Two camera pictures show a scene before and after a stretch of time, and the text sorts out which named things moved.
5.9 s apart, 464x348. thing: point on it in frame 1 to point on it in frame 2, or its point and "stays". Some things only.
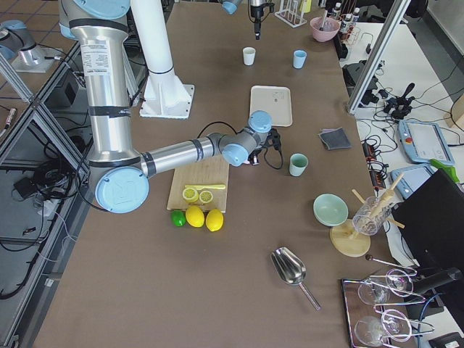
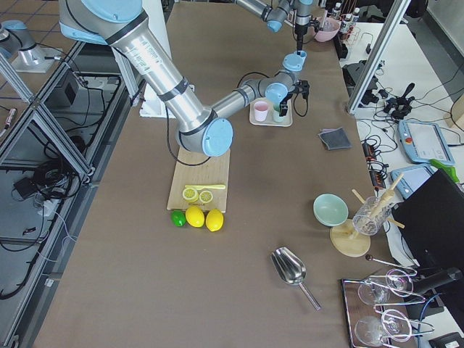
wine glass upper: (376, 291) stays
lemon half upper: (190, 195) stays
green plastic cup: (298, 163) to (276, 116)
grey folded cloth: (335, 138) stays
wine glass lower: (394, 325) stays
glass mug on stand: (371, 216) stays
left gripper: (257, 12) to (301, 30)
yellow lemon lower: (195, 217) stays
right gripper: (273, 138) to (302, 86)
